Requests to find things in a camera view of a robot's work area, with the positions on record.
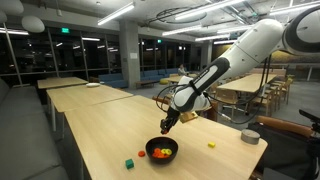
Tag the brown and dark armchair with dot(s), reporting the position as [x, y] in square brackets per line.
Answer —
[283, 125]

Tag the grey sofa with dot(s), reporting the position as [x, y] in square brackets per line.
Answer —
[23, 133]

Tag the black camera on tripod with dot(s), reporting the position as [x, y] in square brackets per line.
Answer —
[306, 115]

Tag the cardboard box with print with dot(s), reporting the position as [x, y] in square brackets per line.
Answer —
[214, 113]

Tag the low wooden bench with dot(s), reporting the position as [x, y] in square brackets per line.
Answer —
[145, 82]

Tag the blue lounge sofa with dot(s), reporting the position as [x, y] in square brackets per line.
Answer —
[156, 74]
[113, 80]

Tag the long wooden dining table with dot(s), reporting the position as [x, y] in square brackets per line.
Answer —
[246, 83]

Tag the small green exit sign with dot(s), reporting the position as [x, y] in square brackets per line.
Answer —
[159, 41]

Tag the fluorescent ceiling light strip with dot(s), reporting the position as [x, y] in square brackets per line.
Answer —
[206, 7]
[223, 42]
[290, 9]
[15, 32]
[116, 13]
[211, 38]
[181, 30]

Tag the green wooden block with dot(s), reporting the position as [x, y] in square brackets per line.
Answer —
[129, 163]

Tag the wide concrete pillar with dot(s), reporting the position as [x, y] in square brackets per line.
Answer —
[129, 66]

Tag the light wooden table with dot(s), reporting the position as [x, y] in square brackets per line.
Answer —
[60, 82]
[86, 96]

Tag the black bowl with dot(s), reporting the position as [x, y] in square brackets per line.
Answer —
[153, 148]

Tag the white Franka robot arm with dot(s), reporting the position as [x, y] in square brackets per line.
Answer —
[253, 43]

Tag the yellow wooden cube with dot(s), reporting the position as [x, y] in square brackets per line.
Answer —
[211, 144]

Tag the white plate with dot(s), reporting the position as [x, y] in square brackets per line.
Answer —
[93, 85]

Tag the yellow beanbag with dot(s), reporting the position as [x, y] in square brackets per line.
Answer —
[164, 81]

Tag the white paper notice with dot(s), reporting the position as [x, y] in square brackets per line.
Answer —
[133, 55]

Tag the white globe lamp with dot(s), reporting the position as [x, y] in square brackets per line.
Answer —
[11, 6]
[32, 24]
[2, 16]

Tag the black circular ceiling track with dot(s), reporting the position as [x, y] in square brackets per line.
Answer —
[180, 20]

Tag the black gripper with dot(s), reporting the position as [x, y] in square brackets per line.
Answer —
[173, 116]

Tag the narrow concrete pillar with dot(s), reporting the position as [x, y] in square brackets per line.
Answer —
[206, 55]

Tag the seated person light shirt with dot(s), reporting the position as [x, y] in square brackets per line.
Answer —
[181, 70]

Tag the brown leather chair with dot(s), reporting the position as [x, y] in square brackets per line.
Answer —
[160, 99]

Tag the grey duct tape roll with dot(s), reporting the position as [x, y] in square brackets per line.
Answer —
[250, 136]

